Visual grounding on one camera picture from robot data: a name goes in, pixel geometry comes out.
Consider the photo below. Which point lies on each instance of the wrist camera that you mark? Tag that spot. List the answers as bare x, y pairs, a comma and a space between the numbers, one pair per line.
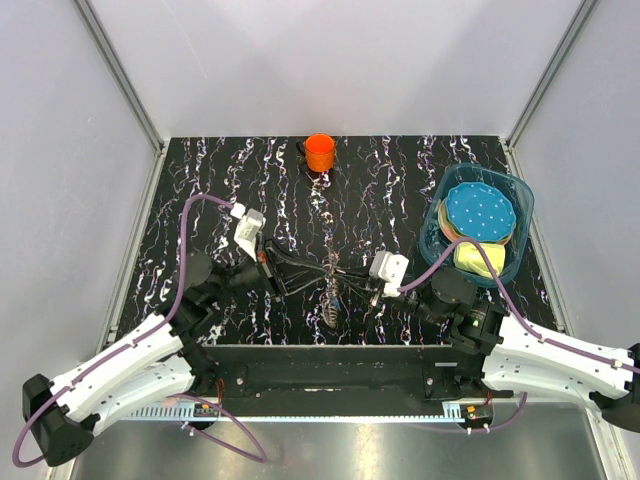
250, 223
389, 267

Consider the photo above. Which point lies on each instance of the yellow plate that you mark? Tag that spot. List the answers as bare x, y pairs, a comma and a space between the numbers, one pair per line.
443, 218

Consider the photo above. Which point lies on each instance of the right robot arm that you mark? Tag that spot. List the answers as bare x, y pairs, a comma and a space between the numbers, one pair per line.
499, 353

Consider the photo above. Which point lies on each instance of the teal plastic container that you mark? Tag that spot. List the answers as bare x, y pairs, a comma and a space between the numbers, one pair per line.
432, 242

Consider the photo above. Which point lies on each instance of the blue polka dot plate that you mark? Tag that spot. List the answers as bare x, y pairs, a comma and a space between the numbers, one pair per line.
480, 211

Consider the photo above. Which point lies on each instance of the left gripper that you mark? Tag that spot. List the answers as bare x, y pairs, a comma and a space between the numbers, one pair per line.
292, 284

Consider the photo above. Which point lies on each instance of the pink plate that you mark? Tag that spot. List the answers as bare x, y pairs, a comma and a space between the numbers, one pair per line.
449, 231

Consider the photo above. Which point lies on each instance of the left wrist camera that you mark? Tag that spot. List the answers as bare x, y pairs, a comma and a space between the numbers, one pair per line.
250, 223

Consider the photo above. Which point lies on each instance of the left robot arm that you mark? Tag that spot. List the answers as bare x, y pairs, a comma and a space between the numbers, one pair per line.
160, 358

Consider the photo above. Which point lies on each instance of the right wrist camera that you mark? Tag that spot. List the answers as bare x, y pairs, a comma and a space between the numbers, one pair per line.
389, 267

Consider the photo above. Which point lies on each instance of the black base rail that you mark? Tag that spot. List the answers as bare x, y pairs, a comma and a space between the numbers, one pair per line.
429, 372

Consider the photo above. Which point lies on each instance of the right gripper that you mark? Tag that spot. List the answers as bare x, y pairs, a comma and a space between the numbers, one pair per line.
374, 290

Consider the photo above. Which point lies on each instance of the orange cup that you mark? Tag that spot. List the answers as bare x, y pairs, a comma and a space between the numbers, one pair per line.
319, 152

